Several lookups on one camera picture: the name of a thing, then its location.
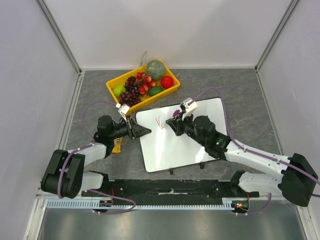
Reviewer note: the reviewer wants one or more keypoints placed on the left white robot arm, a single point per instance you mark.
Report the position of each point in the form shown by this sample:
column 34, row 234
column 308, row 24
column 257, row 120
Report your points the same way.
column 64, row 175

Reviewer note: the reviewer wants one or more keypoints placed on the left aluminium frame post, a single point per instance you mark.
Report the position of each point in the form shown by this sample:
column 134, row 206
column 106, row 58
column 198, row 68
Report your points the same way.
column 58, row 34

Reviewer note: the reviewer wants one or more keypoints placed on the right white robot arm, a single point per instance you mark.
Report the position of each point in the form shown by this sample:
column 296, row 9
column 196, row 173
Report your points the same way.
column 291, row 176

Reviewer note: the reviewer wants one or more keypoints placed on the red apple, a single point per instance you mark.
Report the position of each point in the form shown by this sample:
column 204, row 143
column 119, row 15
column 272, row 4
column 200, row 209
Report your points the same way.
column 167, row 82

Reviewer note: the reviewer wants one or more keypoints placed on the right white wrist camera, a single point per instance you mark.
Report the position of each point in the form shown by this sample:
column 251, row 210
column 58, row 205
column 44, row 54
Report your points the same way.
column 188, row 106

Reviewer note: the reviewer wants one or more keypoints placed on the red peach slices cluster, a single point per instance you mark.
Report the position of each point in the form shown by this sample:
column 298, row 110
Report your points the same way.
column 145, row 83

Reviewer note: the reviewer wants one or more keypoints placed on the yellow plastic tray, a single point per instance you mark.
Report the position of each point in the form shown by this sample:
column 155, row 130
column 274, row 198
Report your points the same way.
column 120, row 80

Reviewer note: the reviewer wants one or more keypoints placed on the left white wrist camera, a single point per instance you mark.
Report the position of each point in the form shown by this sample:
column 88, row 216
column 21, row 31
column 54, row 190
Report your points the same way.
column 123, row 110

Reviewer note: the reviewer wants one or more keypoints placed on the dark purple grape bunch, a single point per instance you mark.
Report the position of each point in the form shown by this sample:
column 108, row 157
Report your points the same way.
column 131, row 96

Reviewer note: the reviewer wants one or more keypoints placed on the green lime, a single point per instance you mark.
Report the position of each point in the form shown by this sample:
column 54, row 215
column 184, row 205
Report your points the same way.
column 118, row 90

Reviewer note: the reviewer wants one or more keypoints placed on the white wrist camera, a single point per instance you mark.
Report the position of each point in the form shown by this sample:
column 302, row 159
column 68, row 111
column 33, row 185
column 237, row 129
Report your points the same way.
column 123, row 110
column 188, row 106

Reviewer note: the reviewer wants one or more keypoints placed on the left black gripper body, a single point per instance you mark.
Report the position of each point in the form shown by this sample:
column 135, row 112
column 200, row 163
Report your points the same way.
column 129, row 128

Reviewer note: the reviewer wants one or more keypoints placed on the green avocado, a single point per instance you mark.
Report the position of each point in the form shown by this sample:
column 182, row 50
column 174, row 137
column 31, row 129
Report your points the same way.
column 155, row 90

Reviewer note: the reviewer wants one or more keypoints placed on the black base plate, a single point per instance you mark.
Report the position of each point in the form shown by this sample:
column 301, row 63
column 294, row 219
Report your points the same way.
column 171, row 191

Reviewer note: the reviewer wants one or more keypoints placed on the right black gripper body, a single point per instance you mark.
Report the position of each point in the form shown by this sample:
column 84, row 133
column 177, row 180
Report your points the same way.
column 178, row 124

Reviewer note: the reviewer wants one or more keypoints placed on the white slotted cable duct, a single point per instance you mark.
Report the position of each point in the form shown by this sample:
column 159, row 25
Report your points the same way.
column 106, row 204

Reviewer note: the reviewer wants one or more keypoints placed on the white whiteboard black frame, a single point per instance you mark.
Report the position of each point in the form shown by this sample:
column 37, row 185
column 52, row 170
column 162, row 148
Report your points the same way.
column 162, row 149

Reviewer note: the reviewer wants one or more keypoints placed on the green netted melon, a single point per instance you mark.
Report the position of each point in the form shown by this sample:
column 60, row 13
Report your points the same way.
column 155, row 69

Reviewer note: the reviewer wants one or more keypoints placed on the white marker with pink cap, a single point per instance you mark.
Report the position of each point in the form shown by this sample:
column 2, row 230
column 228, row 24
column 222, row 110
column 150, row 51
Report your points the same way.
column 175, row 113

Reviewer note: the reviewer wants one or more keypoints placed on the yellow candy packet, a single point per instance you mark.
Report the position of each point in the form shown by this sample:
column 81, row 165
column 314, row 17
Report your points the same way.
column 117, row 145

